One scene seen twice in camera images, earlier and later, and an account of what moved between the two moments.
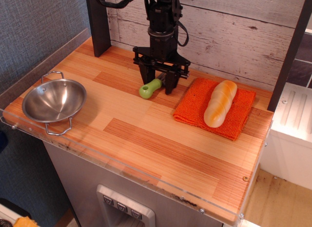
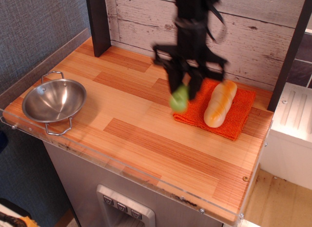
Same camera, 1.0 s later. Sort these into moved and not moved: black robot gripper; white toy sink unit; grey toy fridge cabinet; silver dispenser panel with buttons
Moved: black robot gripper
Not moved: grey toy fridge cabinet; silver dispenser panel with buttons; white toy sink unit
